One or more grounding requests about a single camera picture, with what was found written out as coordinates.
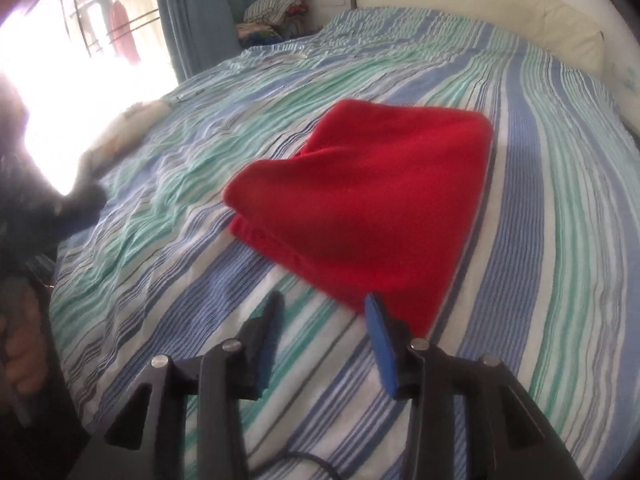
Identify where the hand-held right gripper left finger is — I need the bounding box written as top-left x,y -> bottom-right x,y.
104,291 -> 286,480

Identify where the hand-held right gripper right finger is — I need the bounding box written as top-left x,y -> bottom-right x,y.
364,292 -> 586,480

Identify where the red knit sweater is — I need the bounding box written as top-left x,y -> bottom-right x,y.
223,99 -> 496,341

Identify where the pile of folded clothes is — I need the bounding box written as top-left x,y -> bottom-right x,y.
235,0 -> 323,48

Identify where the person's left hand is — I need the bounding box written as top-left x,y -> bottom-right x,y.
0,302 -> 51,396

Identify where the white cloth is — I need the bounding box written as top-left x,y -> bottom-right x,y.
90,100 -> 172,161

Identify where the striped bed sheet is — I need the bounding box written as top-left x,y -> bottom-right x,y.
47,6 -> 640,480

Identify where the red hanging garment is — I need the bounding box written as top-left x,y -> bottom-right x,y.
109,0 -> 142,66

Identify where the metal window grille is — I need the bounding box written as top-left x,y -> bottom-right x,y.
25,0 -> 166,66

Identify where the blue curtain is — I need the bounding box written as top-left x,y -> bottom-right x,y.
152,0 -> 288,86

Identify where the cream padded headboard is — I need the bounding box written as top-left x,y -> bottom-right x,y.
350,0 -> 640,136

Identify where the black cable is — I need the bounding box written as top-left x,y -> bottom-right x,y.
262,451 -> 341,480

